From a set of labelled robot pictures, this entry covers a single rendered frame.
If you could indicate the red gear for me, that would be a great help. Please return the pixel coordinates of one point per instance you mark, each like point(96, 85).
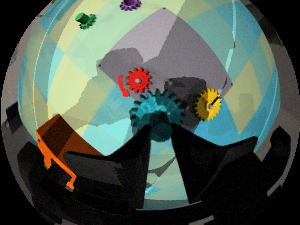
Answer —
point(144, 78)

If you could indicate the purple gear with tall hub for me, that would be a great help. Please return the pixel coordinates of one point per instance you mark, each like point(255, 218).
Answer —
point(129, 4)

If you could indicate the teal gear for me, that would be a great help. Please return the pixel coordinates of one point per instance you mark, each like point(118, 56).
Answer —
point(159, 111)

